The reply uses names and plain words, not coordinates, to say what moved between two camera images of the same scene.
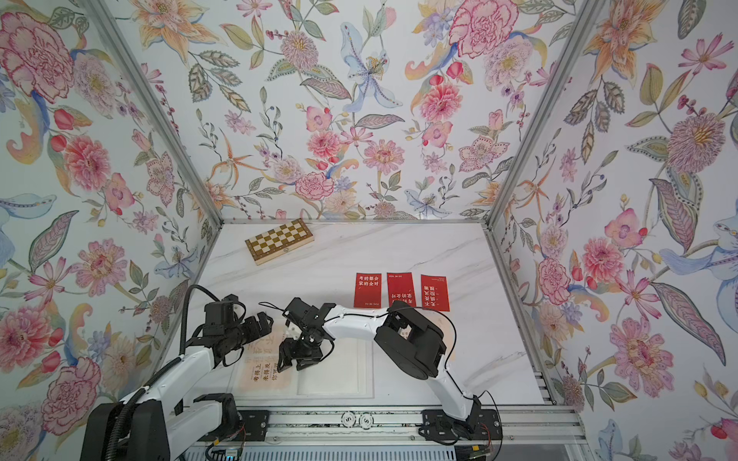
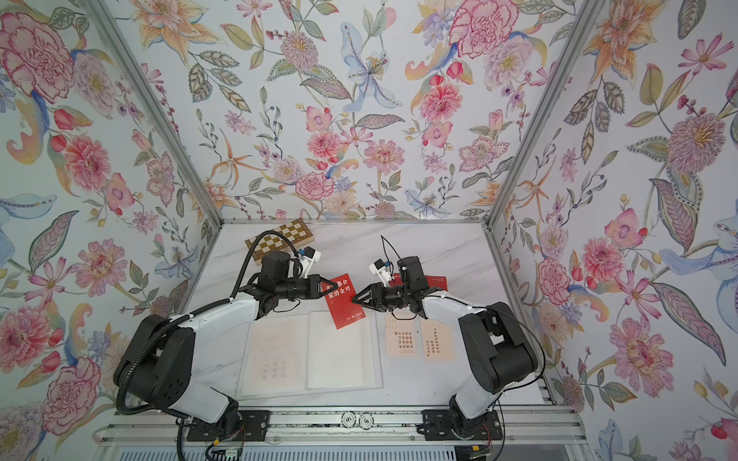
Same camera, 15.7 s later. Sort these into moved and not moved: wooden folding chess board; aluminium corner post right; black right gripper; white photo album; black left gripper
Moved: black left gripper; black right gripper
Not moved: aluminium corner post right; white photo album; wooden folding chess board
